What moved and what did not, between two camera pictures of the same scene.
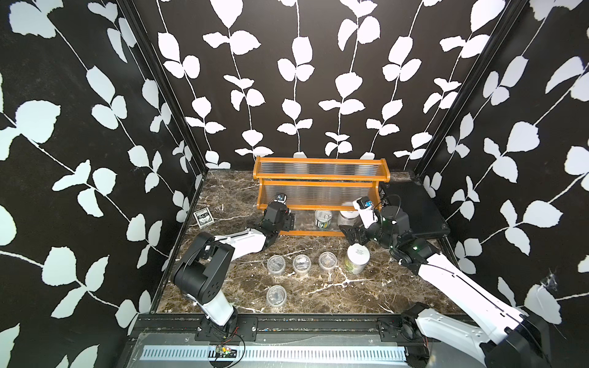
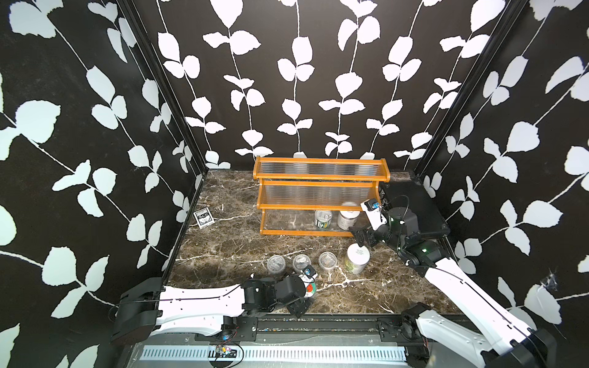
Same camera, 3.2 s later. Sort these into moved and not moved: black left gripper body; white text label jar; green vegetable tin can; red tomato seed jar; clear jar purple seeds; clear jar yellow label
Moved: black left gripper body; red tomato seed jar
Not moved: white text label jar; green vegetable tin can; clear jar purple seeds; clear jar yellow label
